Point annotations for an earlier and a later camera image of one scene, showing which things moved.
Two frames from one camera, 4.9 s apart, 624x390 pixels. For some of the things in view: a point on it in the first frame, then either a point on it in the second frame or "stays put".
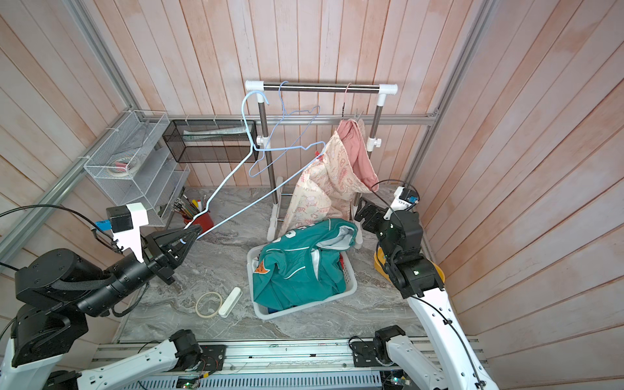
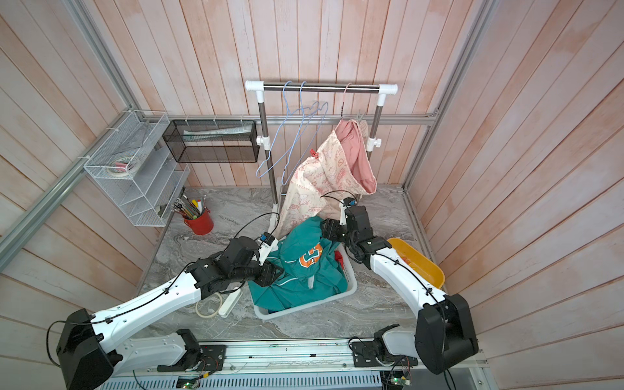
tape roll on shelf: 123,166 stays put
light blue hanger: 320,145 → 295,141
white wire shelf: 133,165 stays put
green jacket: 303,265 stays put
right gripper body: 380,228 → 340,234
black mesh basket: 213,140 stays put
